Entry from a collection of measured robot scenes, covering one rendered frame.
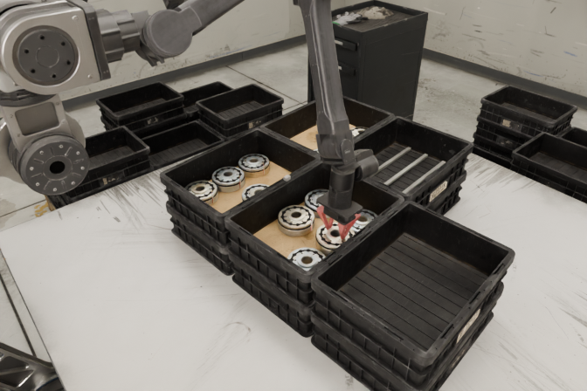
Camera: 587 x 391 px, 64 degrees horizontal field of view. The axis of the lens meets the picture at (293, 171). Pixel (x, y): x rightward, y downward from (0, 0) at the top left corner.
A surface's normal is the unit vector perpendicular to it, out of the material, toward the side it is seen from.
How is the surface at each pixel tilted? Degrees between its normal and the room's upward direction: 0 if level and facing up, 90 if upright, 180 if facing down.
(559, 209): 0
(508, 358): 0
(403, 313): 0
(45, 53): 90
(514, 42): 90
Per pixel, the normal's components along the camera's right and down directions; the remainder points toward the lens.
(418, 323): -0.01, -0.83
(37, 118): 0.65, 0.42
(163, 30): 0.58, 0.05
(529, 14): -0.77, 0.37
